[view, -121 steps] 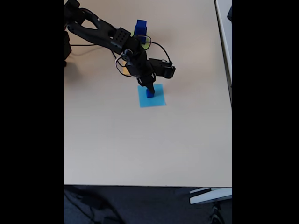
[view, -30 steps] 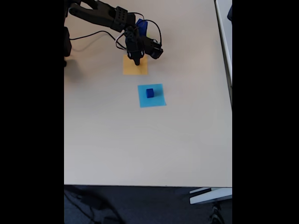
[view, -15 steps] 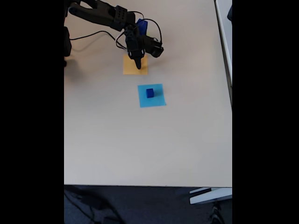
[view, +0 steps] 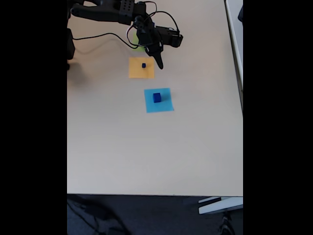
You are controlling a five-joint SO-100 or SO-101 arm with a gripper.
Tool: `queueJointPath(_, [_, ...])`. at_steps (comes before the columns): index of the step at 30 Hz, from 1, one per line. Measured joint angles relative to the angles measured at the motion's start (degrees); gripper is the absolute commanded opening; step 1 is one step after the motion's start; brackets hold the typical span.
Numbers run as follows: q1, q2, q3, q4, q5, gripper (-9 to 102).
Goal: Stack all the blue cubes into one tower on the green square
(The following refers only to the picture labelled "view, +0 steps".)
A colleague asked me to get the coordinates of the light blue paper square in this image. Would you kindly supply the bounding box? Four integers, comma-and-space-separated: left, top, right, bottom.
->
144, 87, 175, 114

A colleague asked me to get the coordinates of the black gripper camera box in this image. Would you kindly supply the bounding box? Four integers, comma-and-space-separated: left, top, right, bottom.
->
156, 25, 184, 48

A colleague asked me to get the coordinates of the green paper square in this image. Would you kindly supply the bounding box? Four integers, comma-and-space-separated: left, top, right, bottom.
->
132, 32, 145, 52

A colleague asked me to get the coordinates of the orange paper square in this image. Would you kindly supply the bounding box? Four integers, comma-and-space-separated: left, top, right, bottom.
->
128, 57, 156, 79

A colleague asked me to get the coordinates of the white side desk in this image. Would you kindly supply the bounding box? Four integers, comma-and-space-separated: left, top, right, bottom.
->
224, 0, 244, 113

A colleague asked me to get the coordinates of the white table foot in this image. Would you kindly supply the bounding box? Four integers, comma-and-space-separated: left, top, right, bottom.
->
198, 196, 244, 215

